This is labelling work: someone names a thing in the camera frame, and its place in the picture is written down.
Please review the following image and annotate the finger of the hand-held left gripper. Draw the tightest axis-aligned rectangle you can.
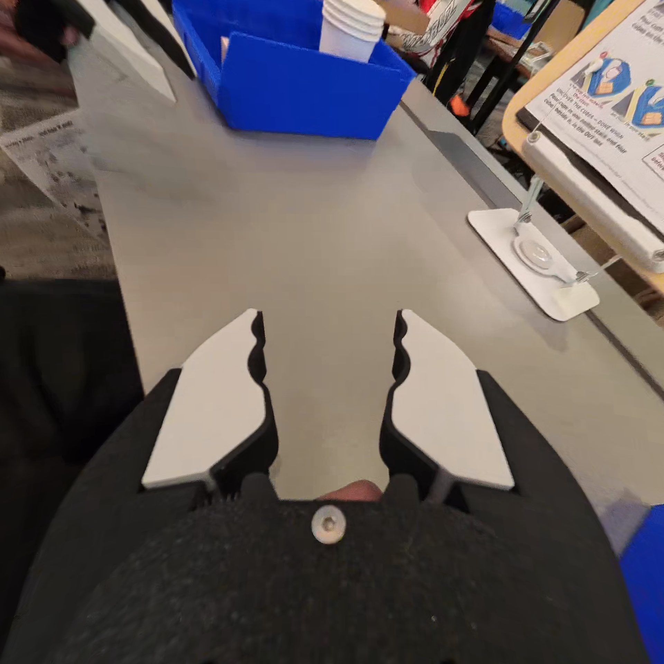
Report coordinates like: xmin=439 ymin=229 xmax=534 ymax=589
xmin=80 ymin=0 xmax=197 ymax=103

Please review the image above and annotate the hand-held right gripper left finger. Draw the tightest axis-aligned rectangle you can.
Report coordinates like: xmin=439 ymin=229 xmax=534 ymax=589
xmin=141 ymin=308 xmax=280 ymax=494

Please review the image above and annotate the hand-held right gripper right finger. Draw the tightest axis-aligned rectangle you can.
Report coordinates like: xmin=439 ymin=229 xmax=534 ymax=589
xmin=380 ymin=308 xmax=516 ymax=503

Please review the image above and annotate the blue plastic bin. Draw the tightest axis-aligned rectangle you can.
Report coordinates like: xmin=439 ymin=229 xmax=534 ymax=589
xmin=171 ymin=0 xmax=417 ymax=142
xmin=490 ymin=0 xmax=536 ymax=40
xmin=619 ymin=502 xmax=664 ymax=664

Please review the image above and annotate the person's right hand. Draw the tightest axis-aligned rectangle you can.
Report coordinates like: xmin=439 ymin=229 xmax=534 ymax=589
xmin=316 ymin=479 xmax=386 ymax=503

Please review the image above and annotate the printed paper sheet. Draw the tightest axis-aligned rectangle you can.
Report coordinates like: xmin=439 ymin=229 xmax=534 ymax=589
xmin=0 ymin=111 xmax=104 ymax=245

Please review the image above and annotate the person's black clothing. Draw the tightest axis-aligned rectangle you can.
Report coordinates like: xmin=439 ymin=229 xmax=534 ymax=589
xmin=0 ymin=277 xmax=146 ymax=587

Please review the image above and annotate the white document stand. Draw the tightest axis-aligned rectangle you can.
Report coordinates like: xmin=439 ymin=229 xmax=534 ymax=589
xmin=467 ymin=130 xmax=664 ymax=322

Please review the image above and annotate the tan wooden board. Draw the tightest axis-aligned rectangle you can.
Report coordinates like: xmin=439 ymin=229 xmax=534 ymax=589
xmin=501 ymin=0 xmax=664 ymax=299

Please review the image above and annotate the printed instruction sheet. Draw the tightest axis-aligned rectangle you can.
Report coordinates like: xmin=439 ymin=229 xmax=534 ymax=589
xmin=525 ymin=0 xmax=664 ymax=235

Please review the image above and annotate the black stand pole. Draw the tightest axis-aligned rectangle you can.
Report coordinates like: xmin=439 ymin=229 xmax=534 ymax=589
xmin=467 ymin=0 xmax=563 ymax=133

